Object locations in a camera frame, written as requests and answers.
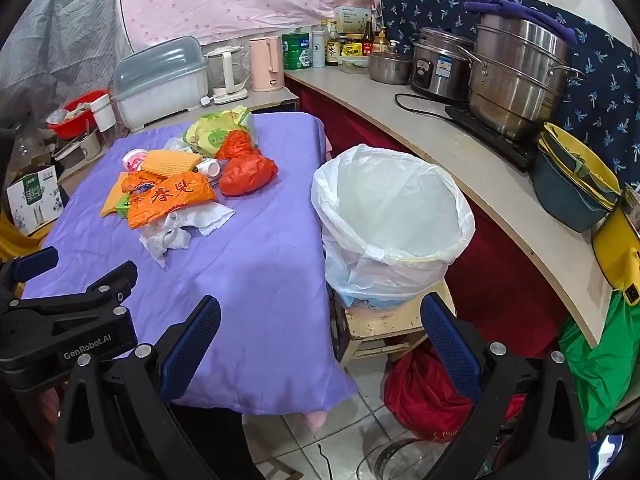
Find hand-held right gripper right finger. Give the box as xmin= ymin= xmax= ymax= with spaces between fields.
xmin=420 ymin=292 xmax=593 ymax=480

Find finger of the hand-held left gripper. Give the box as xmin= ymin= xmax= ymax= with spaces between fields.
xmin=7 ymin=260 xmax=138 ymax=323
xmin=0 ymin=246 xmax=60 ymax=302

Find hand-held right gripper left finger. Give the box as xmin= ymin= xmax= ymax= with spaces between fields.
xmin=54 ymin=295 xmax=251 ymax=480

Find orange snack bag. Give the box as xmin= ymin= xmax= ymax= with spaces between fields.
xmin=119 ymin=170 xmax=217 ymax=230

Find bin with white bag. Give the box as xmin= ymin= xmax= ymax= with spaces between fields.
xmin=311 ymin=144 xmax=476 ymax=311

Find cardboard box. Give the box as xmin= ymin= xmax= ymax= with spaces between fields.
xmin=6 ymin=165 xmax=68 ymax=236

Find wooden stool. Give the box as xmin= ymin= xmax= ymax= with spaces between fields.
xmin=332 ymin=280 xmax=458 ymax=361

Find white tissue paper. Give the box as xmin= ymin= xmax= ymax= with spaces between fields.
xmin=139 ymin=202 xmax=237 ymax=268

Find glass jar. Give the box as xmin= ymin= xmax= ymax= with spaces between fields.
xmin=357 ymin=437 xmax=451 ymax=480

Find beige small pot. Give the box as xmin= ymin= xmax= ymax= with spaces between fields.
xmin=55 ymin=132 xmax=103 ymax=168

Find red plastic basin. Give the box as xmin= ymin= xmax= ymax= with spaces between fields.
xmin=46 ymin=90 xmax=111 ymax=140

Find red plastic bag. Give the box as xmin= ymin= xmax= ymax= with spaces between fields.
xmin=215 ymin=130 xmax=263 ymax=161
xmin=219 ymin=152 xmax=278 ymax=197

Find yellow green apple bag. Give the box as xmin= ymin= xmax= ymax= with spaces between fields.
xmin=182 ymin=105 xmax=256 ymax=158

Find yellow electric pot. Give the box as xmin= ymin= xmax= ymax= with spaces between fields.
xmin=591 ymin=185 xmax=640 ymax=306

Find blue plastic basin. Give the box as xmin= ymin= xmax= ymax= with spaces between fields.
xmin=531 ymin=150 xmax=613 ymax=233

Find white dish rack with lid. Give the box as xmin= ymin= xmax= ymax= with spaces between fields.
xmin=112 ymin=36 xmax=210 ymax=131

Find black induction cooker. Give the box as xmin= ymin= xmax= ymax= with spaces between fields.
xmin=445 ymin=105 xmax=538 ymax=171

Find red cloth curtain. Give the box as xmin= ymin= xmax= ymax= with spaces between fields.
xmin=285 ymin=75 xmax=571 ymax=331

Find grey plastic sheet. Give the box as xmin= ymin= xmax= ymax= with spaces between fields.
xmin=0 ymin=0 xmax=126 ymax=126

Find stacked yellow grey bowls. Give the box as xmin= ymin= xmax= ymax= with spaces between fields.
xmin=537 ymin=122 xmax=623 ymax=211

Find pink electric kettle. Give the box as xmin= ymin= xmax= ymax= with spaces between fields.
xmin=248 ymin=36 xmax=283 ymax=92

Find steel steamer pot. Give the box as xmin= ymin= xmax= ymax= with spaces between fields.
xmin=457 ymin=10 xmax=586 ymax=143

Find steel rice cooker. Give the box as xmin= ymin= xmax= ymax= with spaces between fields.
xmin=411 ymin=27 xmax=476 ymax=103

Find small steel pot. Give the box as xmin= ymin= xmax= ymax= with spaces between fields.
xmin=367 ymin=42 xmax=413 ymax=86

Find green tin can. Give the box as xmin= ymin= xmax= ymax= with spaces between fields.
xmin=281 ymin=32 xmax=313 ymax=71

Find blue printed cloth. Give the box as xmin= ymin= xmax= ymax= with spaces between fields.
xmin=379 ymin=0 xmax=640 ymax=186

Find sauce bottle white label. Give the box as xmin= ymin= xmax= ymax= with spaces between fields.
xmin=326 ymin=20 xmax=342 ymax=67

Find white and green box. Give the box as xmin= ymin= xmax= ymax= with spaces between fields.
xmin=333 ymin=6 xmax=371 ymax=36

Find dark purple cloth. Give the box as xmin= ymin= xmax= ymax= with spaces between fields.
xmin=465 ymin=0 xmax=578 ymax=46

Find glass kettle white handle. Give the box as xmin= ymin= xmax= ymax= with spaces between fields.
xmin=204 ymin=46 xmax=250 ymax=106

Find black power cable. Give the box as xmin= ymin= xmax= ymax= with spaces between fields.
xmin=395 ymin=92 xmax=468 ymax=126

